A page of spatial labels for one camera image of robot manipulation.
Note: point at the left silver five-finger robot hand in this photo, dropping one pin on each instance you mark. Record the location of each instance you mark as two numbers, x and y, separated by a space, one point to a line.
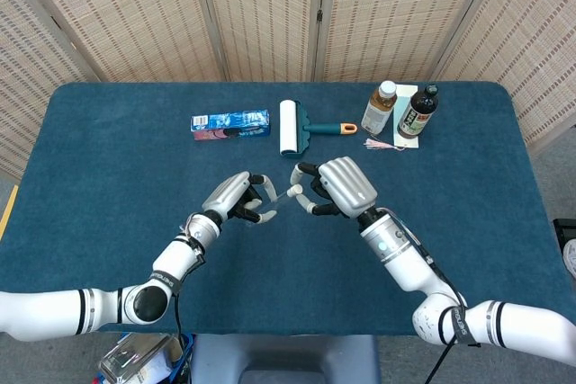
227 193

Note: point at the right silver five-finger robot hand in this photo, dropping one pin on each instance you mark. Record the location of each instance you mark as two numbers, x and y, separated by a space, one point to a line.
346 184

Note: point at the small white tube stopper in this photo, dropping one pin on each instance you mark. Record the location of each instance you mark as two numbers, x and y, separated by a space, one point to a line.
294 190

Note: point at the clear glass test tube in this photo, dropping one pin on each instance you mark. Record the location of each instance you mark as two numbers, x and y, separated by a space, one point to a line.
281 197

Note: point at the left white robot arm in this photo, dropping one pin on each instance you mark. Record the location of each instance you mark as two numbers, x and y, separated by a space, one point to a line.
45 312

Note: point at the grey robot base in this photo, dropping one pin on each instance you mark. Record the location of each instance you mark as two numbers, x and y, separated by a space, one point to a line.
283 357

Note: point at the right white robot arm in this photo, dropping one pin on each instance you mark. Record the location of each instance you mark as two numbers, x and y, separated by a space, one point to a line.
405 258

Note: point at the pink white tassel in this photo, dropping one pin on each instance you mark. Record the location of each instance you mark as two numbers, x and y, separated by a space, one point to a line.
375 143

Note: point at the blue cookie box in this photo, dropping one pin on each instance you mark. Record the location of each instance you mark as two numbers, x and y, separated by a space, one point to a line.
229 123

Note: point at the white paper card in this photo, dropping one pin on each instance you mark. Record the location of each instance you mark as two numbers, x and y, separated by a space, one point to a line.
407 143

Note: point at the light tea bottle white cap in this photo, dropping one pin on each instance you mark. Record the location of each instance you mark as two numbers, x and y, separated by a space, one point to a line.
378 109

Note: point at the teal lint roller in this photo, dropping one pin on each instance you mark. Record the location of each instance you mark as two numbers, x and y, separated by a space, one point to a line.
288 127

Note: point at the dark tea bottle black cap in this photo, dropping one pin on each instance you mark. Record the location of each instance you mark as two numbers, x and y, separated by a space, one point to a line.
416 116

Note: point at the blue table cloth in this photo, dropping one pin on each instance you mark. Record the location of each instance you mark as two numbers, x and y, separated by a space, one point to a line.
288 276

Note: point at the black screen hinge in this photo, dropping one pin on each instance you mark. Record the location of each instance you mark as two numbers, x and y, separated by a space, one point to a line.
319 15

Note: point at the clear plastic box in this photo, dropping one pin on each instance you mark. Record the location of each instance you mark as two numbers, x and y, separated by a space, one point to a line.
135 357

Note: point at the bamboo folding screen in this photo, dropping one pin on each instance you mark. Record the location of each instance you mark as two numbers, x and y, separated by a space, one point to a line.
135 20

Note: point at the black device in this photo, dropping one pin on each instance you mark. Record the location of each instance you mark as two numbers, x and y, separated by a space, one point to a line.
564 229

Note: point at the white round object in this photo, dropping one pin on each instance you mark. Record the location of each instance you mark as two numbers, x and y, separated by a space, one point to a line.
570 258

